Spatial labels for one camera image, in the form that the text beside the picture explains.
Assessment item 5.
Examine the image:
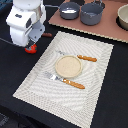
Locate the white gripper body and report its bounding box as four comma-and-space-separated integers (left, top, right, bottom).
6, 6, 45, 47

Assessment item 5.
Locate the red toy tomato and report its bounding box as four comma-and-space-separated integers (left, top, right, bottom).
25, 44, 37, 54

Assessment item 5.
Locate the brown toy sausage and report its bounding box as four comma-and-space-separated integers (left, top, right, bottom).
42, 33, 52, 37

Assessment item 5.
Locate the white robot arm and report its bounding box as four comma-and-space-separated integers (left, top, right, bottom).
6, 0, 46, 47

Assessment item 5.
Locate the grey frying pan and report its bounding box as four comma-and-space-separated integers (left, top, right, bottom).
43, 1, 81, 20

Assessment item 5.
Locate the beige round plate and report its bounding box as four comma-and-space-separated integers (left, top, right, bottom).
55, 55, 83, 78

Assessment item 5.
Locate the grey cooking pot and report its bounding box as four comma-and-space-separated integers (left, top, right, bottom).
80, 0, 105, 25

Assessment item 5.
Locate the white woven placemat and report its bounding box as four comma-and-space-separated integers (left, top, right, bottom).
13, 31, 113, 128

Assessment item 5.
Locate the pink brown board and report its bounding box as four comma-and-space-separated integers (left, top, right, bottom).
49, 0, 128, 43

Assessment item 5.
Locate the beige bowl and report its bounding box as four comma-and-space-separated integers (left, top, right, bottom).
118, 4, 128, 30

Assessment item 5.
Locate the fork with orange handle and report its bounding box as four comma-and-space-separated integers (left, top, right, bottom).
43, 71, 85, 89

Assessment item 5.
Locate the knife with orange handle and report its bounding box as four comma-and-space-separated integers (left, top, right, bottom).
56, 50, 97, 62

